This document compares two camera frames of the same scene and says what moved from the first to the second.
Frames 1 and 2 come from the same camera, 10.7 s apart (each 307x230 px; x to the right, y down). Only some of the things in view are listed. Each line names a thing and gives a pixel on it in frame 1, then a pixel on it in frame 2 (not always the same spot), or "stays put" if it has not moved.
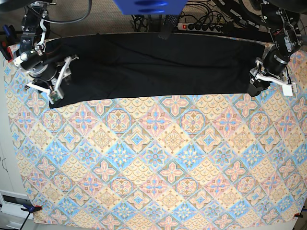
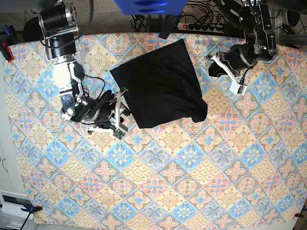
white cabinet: x=13 y=194 stays put
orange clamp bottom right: x=299 y=215 stays put
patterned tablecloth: x=162 y=161 stays put
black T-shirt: x=119 y=65 -> x=162 y=87
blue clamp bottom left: x=31 y=209 stays put
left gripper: x=45 y=71 -> x=108 y=109
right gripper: x=273 y=65 -> x=239 y=57
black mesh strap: x=170 y=22 stays put
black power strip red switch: x=200 y=27 stays put
